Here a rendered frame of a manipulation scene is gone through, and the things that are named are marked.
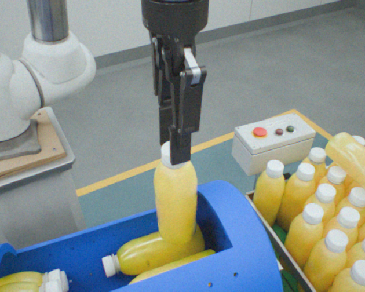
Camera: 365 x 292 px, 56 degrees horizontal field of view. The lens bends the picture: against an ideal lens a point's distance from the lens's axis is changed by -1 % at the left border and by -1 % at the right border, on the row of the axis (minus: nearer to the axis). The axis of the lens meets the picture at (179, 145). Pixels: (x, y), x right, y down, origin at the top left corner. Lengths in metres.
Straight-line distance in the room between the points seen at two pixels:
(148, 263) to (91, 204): 1.56
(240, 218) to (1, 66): 0.71
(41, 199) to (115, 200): 1.15
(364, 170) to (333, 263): 0.21
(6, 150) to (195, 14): 0.81
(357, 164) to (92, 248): 0.60
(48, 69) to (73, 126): 1.88
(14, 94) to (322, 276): 0.86
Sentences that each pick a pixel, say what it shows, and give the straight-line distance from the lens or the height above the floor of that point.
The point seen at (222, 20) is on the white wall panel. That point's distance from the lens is 4.12.
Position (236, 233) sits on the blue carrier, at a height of 1.23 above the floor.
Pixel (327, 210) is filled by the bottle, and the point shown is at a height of 1.07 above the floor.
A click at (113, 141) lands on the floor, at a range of 2.67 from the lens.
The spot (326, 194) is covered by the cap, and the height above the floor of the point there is 1.11.
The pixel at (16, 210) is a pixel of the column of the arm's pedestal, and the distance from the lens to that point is 1.16.
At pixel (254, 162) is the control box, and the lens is 0.95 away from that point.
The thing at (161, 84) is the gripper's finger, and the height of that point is 1.45.
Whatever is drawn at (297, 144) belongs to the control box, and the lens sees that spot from 1.00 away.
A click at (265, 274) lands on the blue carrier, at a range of 0.58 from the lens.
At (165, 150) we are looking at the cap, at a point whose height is 1.34.
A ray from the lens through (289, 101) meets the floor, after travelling 3.20.
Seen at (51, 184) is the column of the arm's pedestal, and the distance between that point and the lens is 1.11.
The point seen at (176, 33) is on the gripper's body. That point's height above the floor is 1.54.
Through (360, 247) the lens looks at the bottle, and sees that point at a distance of 0.81.
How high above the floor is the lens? 1.69
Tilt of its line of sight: 41 degrees down
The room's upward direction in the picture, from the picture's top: straight up
